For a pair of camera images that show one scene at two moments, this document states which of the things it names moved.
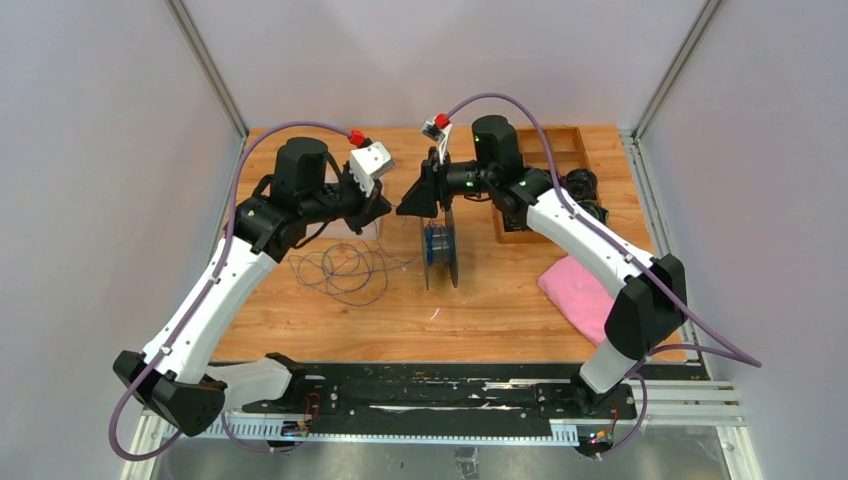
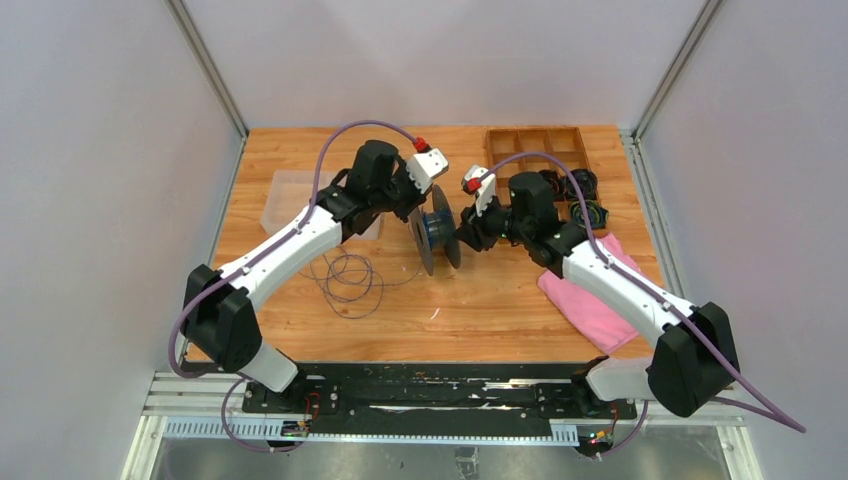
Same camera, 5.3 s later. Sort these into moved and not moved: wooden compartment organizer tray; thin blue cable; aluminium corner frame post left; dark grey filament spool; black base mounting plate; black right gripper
Moved: black right gripper; dark grey filament spool; thin blue cable
Not moved: aluminium corner frame post left; black base mounting plate; wooden compartment organizer tray
